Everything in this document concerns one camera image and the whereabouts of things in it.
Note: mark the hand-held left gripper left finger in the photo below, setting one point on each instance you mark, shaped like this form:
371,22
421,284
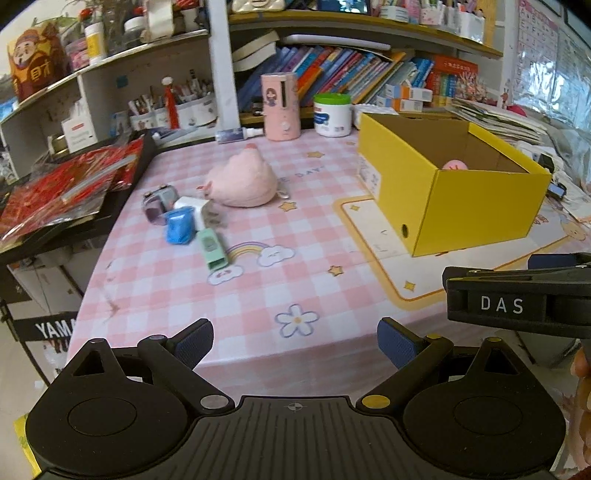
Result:
196,344

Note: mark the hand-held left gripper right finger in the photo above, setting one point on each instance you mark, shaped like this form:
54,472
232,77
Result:
397,344

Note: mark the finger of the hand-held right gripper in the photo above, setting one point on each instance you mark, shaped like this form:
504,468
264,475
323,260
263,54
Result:
554,261

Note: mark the mint green stapler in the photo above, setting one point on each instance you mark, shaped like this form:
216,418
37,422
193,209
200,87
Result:
212,249

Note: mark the yellow cardboard box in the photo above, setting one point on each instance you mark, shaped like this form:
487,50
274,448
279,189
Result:
471,207

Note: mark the blue plastic toy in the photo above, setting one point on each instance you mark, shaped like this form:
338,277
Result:
179,226

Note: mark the white charger plug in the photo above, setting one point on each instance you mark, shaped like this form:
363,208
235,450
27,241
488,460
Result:
191,207

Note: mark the pink plush chicken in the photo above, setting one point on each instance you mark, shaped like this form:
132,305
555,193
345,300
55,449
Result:
240,177

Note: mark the person's right hand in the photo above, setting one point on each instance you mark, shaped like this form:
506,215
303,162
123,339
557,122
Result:
581,415

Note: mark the small black blue device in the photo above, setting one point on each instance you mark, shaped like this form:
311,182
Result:
556,190

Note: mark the yellow bordered desk mat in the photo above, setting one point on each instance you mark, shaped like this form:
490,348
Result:
388,272

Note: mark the pink checkered tablecloth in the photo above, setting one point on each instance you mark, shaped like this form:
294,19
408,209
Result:
300,277

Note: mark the pink ball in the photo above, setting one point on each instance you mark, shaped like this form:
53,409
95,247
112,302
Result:
455,165

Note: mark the pile of papers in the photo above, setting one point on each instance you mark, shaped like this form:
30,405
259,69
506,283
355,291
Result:
498,122

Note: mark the black keyboard stand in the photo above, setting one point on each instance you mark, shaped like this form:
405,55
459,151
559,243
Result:
46,330

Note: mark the white cabinet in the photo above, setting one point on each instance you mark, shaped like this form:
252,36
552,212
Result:
51,281

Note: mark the black electric keyboard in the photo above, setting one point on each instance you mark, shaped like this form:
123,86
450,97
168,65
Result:
115,203

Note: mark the yellow plastic bag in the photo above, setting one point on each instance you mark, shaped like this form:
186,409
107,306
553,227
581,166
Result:
25,443

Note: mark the pile of red packets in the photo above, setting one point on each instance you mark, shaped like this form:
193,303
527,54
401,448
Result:
60,189

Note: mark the red boxed book set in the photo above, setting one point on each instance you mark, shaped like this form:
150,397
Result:
450,78

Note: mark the small spray bottle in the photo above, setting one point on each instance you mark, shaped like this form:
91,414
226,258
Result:
238,135

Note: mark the stack of small cartons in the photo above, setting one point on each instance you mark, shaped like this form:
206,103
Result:
408,97

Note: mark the white pen holder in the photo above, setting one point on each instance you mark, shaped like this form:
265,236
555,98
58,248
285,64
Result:
147,121
198,113

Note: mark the white jar green lid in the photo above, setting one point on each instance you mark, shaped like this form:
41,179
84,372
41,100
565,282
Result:
331,117

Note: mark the red ornament pen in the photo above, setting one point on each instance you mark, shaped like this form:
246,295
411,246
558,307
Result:
171,106

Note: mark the metal tin can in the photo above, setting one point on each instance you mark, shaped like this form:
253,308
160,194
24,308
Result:
58,144

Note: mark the white tissue box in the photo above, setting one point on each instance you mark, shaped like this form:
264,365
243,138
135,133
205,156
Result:
78,131

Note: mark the pink cartoon cylinder dispenser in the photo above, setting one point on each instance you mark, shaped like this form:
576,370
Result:
281,106

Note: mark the white shelf unit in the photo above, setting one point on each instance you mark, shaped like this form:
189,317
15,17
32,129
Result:
221,83

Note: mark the row of pastel pen holders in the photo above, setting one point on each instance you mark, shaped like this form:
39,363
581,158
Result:
434,16

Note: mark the row of colourful books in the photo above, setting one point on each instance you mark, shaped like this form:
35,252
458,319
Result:
332,74

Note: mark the stack of thick cream books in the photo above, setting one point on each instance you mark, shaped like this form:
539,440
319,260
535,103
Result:
254,50

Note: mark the pink patterned packet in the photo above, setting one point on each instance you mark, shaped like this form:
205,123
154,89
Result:
77,56

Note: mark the white bottle yellow label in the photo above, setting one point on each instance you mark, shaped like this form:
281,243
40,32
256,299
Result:
95,44

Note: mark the dark glass jar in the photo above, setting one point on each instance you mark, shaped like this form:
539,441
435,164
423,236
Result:
134,30

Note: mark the fortune god figure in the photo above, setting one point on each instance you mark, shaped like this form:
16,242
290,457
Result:
34,62

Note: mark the black digital clock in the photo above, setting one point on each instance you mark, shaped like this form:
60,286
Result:
351,5

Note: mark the cream quilted purse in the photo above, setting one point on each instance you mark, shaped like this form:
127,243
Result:
256,4

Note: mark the wall poster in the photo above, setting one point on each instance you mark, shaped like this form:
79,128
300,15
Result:
554,46

